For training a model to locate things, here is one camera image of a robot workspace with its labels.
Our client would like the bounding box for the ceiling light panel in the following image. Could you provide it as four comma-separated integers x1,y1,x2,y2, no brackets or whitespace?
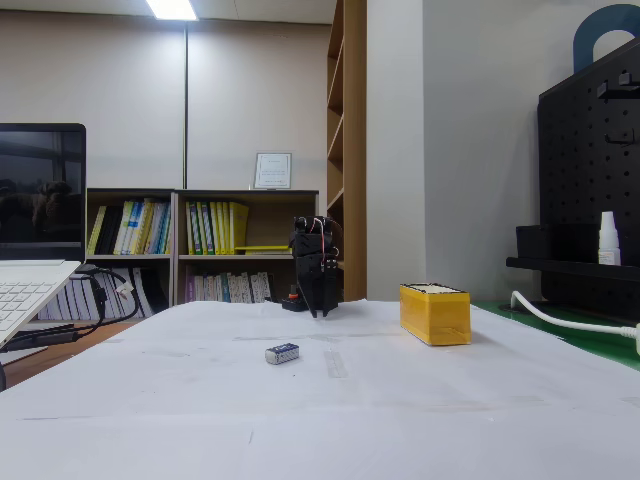
144,0,199,22

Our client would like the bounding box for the low wooden bookshelf with books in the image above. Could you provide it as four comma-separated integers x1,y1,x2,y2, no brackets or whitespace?
172,188,321,305

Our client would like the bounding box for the red servo wire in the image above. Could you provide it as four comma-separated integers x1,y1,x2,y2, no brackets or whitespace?
309,218,335,266

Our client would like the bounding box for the white paper table covering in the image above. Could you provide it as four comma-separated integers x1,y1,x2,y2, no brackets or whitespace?
0,298,640,480

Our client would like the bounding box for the low grey bookshelf unit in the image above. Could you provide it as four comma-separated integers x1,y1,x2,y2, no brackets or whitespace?
84,187,177,321

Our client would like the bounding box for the green desk mat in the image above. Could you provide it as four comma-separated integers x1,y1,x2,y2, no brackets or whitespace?
469,298,640,374

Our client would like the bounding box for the black container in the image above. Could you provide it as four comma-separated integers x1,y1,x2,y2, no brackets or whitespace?
515,223,601,261

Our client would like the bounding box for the black and orange table clamp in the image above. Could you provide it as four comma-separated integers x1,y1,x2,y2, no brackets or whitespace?
281,283,305,312

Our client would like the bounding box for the black pegboard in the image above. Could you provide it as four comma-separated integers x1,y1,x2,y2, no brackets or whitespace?
537,35,640,311

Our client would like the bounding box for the orange box with white side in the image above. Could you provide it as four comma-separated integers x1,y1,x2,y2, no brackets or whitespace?
399,282,472,347

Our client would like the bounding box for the tall wooden bookshelf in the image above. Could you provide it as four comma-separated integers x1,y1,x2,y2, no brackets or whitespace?
326,0,369,302

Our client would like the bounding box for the black pegboard shelf tray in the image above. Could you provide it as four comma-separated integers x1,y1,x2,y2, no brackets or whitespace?
505,255,640,294

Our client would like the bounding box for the black cable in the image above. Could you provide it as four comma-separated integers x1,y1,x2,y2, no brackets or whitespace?
0,319,109,354
74,267,142,329

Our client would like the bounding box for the blue arch shaped object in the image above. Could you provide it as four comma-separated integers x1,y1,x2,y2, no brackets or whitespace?
572,3,640,76

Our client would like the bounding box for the yellow binder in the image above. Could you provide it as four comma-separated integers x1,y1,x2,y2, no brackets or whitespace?
207,200,221,255
218,200,231,255
195,200,210,255
228,201,250,254
185,200,198,255

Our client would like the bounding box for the white laptop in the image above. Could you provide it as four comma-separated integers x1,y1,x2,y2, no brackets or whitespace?
0,123,87,347

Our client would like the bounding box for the white power cable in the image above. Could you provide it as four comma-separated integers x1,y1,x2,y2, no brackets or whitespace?
509,290,640,337

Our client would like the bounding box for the framed white certificate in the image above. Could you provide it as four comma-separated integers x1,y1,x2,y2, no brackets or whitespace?
253,151,295,191

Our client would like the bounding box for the small white bottle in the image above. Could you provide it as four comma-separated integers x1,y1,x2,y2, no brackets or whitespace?
597,210,623,266

